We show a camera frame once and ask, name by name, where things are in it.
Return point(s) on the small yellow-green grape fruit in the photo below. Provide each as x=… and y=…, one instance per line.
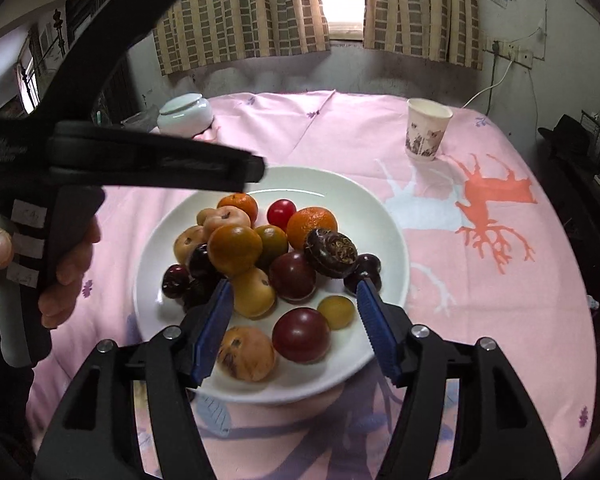
x=338, y=311

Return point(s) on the orange mandarin right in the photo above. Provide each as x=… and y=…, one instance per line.
x=307, y=219

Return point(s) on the tan spotted round fruit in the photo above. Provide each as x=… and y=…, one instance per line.
x=187, y=242

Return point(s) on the white wall power strip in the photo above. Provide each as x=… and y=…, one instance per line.
x=511, y=51

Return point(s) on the speckled tan melon fruit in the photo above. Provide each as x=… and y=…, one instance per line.
x=246, y=354

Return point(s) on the white lidded ceramic jar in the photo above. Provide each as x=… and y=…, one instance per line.
x=186, y=116

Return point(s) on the printed paper cup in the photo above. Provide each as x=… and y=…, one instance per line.
x=427, y=122

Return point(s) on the orange mandarin left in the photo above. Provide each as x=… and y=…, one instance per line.
x=242, y=201

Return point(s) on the pink printed tablecloth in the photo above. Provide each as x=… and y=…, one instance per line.
x=489, y=258

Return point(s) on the tan apple-shaped fruit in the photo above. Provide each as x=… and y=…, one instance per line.
x=224, y=216

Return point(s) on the checkered curtain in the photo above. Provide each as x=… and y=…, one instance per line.
x=435, y=30
x=198, y=33

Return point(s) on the left checkered curtain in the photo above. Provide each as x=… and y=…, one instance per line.
x=198, y=33

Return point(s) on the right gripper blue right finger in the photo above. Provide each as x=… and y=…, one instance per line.
x=387, y=328

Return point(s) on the white oval plate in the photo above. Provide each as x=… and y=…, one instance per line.
x=360, y=216

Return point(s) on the orange persimmon tomato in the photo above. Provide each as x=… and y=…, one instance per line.
x=234, y=249

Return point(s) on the dark cherry left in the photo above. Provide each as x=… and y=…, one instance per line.
x=175, y=281

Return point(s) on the small red cherry tomato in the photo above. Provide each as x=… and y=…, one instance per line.
x=280, y=212

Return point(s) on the dark brown water chestnut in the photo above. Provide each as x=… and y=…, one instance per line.
x=330, y=253

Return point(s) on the large dark red plum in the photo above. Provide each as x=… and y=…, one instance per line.
x=302, y=336

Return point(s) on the orange mandarin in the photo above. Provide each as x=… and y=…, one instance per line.
x=242, y=201
x=307, y=219

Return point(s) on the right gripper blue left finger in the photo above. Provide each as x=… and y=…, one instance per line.
x=203, y=331

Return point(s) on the yellow loquat fruit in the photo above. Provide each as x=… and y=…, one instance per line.
x=253, y=294

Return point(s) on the dark red cherry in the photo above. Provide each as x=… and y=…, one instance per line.
x=366, y=266

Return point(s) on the dark red plum centre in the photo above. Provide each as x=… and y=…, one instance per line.
x=292, y=277

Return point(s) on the right checkered curtain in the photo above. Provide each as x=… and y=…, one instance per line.
x=435, y=30

